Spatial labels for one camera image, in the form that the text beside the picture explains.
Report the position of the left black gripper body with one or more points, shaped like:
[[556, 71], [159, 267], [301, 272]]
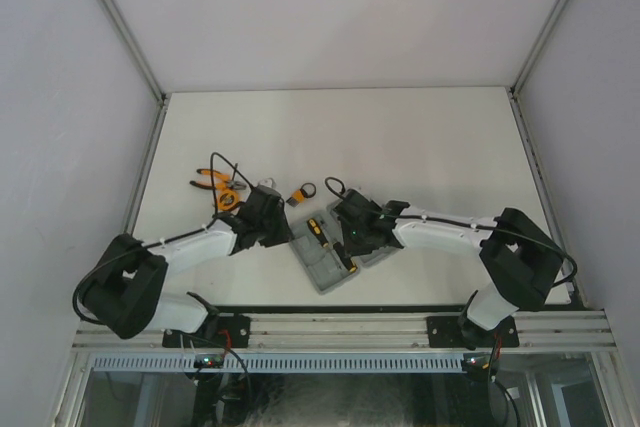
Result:
[[273, 231]]

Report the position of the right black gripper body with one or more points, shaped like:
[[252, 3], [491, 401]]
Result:
[[355, 241]]

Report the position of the black yellow screwdriver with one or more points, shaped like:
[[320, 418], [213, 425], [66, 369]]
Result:
[[347, 262], [317, 232]]

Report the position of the orange handled pliers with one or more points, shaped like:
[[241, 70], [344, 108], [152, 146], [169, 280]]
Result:
[[213, 179]]

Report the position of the grey plastic tool case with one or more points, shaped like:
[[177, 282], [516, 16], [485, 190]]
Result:
[[322, 265]]

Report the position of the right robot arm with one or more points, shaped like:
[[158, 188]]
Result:
[[521, 261]]

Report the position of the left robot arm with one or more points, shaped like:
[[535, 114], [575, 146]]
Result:
[[125, 293]]

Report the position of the orange tape measure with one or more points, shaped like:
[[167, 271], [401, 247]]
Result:
[[226, 200]]

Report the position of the hex key set orange holder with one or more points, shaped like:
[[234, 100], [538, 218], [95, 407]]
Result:
[[302, 194]]

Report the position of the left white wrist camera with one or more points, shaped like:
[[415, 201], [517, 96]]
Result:
[[267, 185]]

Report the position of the slotted grey cable duct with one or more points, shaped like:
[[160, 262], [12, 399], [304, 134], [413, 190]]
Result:
[[274, 363]]

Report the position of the right aluminium frame post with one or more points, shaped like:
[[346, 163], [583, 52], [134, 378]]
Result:
[[541, 41]]

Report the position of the aluminium frame post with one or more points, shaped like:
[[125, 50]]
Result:
[[127, 38], [541, 41]]

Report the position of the aluminium front rail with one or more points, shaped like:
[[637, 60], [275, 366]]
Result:
[[538, 332]]

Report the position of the left aluminium frame post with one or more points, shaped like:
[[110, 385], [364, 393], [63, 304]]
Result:
[[127, 38]]

